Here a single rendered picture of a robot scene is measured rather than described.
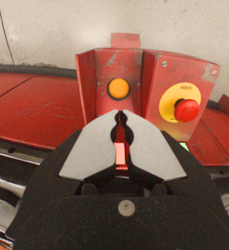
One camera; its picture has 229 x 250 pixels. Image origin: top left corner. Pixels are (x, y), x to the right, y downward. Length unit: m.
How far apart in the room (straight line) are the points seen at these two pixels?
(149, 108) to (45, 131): 0.28
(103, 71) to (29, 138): 0.25
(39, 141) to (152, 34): 0.92
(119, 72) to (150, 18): 0.77
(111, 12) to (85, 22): 0.18
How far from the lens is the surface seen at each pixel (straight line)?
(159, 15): 1.00
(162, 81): 0.18
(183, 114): 0.18
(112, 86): 0.23
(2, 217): 0.42
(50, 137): 0.34
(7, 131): 0.41
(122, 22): 0.95
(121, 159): 0.20
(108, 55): 0.24
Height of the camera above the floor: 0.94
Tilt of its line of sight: 52 degrees down
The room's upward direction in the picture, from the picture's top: 178 degrees counter-clockwise
